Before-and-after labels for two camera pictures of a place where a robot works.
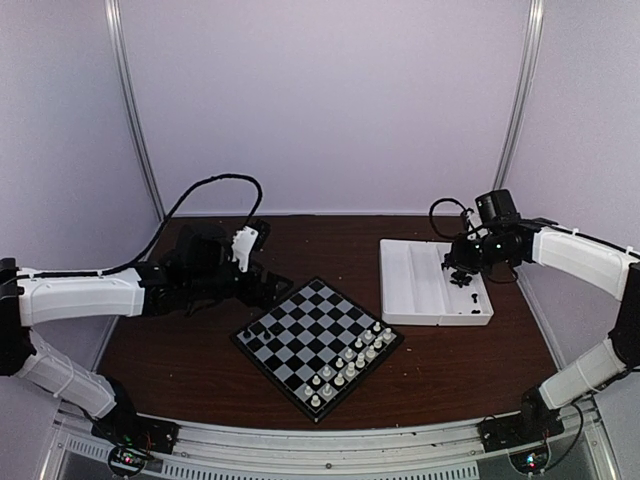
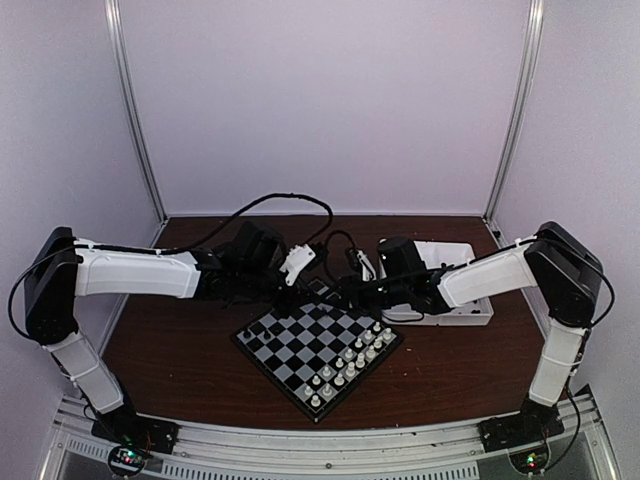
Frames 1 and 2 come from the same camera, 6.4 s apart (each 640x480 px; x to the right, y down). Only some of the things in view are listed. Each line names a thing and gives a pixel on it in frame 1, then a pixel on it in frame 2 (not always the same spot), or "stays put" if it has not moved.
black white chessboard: [317, 345] stays put
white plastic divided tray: [416, 289] stays put
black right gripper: [458, 257] → [347, 294]
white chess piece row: [345, 367] stays put
